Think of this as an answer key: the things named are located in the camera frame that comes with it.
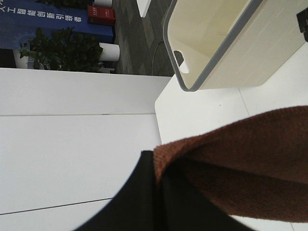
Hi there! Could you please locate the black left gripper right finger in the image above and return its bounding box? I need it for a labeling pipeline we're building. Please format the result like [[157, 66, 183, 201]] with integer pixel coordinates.
[[161, 164, 252, 231]]

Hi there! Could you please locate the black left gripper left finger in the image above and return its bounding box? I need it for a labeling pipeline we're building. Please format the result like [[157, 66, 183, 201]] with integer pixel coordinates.
[[76, 151, 164, 231]]

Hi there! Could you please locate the brown towel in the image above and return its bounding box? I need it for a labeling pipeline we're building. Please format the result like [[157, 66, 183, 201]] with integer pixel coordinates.
[[154, 106, 308, 223]]

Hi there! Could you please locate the white cylindrical planter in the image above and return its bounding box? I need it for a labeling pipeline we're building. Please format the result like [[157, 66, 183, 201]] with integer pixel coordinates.
[[99, 43, 120, 62]]

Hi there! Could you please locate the beige plastic storage basket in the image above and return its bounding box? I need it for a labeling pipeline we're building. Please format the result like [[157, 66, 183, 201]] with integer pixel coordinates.
[[163, 0, 308, 92]]

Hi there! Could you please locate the green potted plant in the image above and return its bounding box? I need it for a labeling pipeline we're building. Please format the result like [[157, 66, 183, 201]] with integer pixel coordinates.
[[18, 27, 103, 73]]

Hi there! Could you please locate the red box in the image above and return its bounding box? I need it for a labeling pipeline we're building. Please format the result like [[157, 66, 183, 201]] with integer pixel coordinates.
[[87, 5, 116, 26]]

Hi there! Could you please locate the blue banner with white text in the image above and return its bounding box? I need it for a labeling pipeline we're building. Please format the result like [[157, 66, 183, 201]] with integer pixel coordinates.
[[0, 0, 115, 50]]

